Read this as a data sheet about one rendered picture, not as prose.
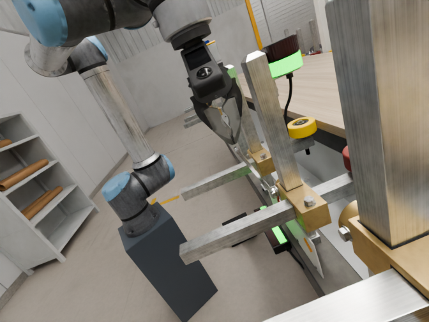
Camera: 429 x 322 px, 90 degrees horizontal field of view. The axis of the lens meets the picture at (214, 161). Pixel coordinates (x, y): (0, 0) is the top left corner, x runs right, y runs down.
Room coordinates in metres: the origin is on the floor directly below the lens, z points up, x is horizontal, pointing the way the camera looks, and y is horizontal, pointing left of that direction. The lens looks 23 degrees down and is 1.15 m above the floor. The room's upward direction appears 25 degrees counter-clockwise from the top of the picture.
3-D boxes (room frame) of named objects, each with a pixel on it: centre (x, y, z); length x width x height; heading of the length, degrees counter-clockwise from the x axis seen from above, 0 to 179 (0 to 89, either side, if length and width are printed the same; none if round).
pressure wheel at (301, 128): (0.58, -0.28, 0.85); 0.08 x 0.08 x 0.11
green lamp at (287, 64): (0.38, -0.18, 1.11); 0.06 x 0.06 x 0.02
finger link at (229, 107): (0.42, -0.07, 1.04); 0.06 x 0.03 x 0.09; 178
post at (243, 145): (0.89, -0.15, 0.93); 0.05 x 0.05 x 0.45; 88
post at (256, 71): (0.38, -0.13, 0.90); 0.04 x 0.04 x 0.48; 88
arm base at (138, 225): (0.96, 0.47, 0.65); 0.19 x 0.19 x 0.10
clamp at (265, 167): (0.61, -0.14, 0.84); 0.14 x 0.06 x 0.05; 178
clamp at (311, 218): (0.36, -0.13, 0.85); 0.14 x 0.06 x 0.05; 178
